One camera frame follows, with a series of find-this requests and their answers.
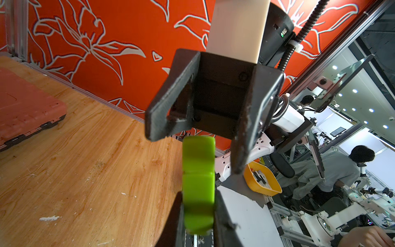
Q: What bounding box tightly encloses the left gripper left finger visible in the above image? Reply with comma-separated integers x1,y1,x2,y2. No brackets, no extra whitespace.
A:
155,191,185,247

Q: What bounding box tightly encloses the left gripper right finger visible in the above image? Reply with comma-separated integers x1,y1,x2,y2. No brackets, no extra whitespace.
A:
214,190,243,247

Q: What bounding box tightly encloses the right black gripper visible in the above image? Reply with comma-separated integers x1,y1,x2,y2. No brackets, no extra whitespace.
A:
145,49,285,175

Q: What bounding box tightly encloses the green usb drive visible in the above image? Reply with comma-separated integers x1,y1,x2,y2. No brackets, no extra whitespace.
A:
182,136,216,235

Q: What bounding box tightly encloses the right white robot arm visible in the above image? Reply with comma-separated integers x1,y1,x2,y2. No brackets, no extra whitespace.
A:
145,1,328,174

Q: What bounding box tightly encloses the yellow bowl in background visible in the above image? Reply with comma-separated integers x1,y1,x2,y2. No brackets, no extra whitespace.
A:
243,162,282,197

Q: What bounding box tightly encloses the seated person in background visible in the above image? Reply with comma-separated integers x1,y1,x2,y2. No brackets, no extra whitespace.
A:
292,145,375,200

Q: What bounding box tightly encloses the red plastic tool case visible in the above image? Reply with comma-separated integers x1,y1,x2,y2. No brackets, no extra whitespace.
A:
1,68,67,151

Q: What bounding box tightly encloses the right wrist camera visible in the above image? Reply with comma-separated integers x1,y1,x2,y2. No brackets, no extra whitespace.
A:
206,0,271,64

